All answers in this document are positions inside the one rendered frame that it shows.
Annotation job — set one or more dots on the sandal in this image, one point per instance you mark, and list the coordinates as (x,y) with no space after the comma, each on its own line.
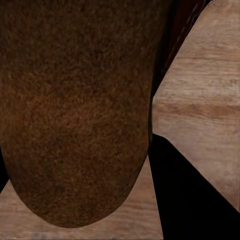
(77,81)

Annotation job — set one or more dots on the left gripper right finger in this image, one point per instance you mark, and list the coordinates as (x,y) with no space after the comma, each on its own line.
(190,208)

